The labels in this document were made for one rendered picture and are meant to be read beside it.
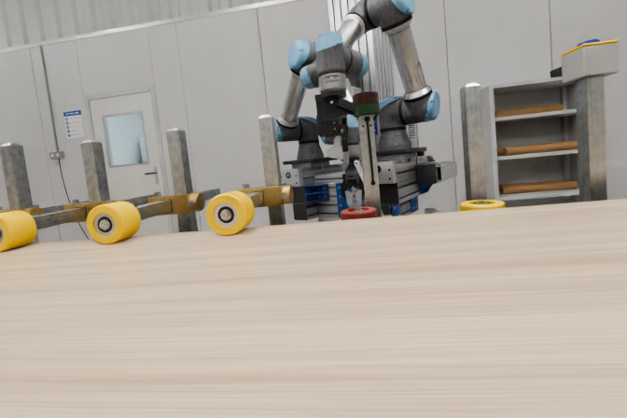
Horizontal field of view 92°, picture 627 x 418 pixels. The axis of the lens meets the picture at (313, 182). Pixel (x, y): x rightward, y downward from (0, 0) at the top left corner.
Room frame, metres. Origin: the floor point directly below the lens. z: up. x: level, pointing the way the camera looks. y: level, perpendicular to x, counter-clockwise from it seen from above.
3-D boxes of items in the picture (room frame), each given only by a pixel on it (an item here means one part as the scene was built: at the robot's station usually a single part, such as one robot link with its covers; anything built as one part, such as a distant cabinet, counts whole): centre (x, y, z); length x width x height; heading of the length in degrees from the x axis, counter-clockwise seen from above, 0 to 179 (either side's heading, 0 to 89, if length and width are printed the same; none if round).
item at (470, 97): (0.73, -0.39, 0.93); 0.04 x 0.04 x 0.48; 83
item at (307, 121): (1.69, 0.01, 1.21); 0.13 x 0.12 x 0.14; 118
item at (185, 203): (0.82, 0.37, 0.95); 0.14 x 0.06 x 0.05; 83
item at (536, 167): (2.94, -2.15, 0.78); 0.90 x 0.45 x 1.55; 82
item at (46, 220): (0.89, 0.64, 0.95); 0.50 x 0.04 x 0.04; 173
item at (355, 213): (0.67, -0.09, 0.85); 0.08 x 0.08 x 0.11
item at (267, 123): (0.79, 0.10, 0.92); 0.04 x 0.04 x 0.48; 83
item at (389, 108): (1.39, -0.39, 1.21); 0.13 x 0.12 x 0.14; 48
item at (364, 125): (0.71, -0.14, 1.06); 0.06 x 0.06 x 0.22; 83
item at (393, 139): (1.39, -0.39, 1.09); 0.15 x 0.15 x 0.10
